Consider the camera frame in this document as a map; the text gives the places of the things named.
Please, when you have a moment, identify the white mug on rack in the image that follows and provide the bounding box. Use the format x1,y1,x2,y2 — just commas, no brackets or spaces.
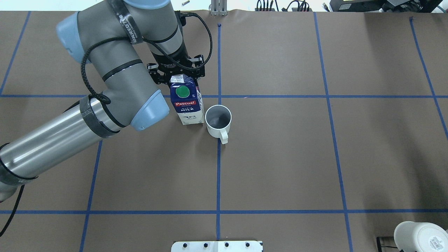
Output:
393,221,448,252

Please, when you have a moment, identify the black wire mug rack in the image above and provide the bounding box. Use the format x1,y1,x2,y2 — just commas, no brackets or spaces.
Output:
375,236,401,252

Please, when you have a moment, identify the aluminium frame post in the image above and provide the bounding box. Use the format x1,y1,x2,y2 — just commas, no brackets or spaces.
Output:
209,0,228,16

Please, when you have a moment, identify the black monitor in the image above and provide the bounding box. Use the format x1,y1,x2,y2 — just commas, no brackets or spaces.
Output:
329,0,443,13

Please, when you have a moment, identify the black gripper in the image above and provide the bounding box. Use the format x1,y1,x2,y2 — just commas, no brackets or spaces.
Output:
147,54,206,86

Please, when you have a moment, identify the white mug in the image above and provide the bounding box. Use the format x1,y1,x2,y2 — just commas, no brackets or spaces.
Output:
393,221,448,252
205,105,232,145

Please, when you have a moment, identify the blue white milk carton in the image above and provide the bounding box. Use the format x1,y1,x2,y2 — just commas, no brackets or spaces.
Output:
169,74,205,125

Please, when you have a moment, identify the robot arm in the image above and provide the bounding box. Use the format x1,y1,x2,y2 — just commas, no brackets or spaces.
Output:
1,0,208,202

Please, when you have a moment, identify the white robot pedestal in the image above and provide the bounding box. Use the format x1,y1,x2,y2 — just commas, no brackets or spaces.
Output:
171,240,264,252

